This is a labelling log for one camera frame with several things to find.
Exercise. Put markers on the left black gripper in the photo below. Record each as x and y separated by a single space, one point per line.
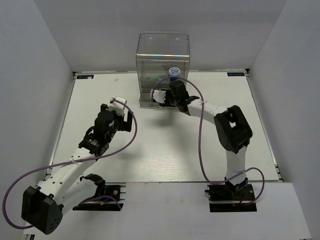
125 125

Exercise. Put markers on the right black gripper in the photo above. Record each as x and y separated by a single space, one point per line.
168 93

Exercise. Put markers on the blue cleaning gel jar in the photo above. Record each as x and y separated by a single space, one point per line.
174 73

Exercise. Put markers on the clear plastic drawer organizer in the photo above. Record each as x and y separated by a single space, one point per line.
156 53

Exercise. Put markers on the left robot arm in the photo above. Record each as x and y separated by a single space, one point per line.
44 206

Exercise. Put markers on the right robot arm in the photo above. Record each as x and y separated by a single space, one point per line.
233 130

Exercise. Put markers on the right blue table label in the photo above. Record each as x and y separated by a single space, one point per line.
235 74

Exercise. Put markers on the blue table label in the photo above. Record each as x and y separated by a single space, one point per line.
235 74
85 77

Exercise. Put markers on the left blue table label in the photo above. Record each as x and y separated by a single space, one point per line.
85 77

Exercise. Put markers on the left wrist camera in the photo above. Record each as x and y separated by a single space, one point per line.
116 104

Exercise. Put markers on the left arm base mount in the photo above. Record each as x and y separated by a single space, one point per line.
112 200

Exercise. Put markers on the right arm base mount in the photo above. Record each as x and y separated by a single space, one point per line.
222 200

